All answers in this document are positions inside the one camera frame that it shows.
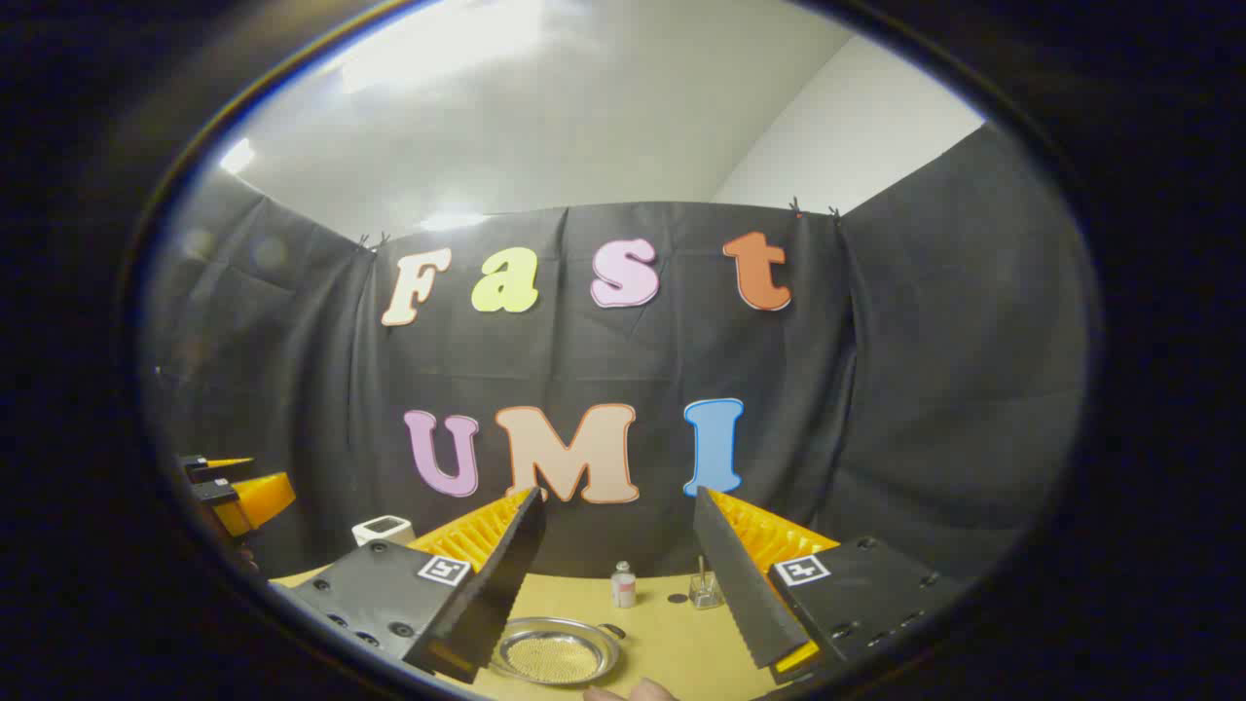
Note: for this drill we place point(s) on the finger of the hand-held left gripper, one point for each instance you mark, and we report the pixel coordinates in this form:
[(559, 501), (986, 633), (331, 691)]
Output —
[(258, 501), (219, 466)]

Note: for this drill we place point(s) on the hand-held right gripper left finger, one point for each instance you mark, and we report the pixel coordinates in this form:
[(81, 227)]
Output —
[(501, 594)]

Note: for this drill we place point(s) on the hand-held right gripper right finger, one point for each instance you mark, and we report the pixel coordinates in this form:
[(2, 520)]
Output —
[(745, 594)]

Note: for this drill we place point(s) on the pile of yellow soybeans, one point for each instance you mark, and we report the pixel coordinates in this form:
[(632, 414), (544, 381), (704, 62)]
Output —
[(557, 659)]

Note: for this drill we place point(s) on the clear bottle pink white label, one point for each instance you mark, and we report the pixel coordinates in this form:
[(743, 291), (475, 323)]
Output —
[(623, 587)]

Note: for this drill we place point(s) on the white toaster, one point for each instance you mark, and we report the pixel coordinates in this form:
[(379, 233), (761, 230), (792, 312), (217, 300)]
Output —
[(384, 531)]

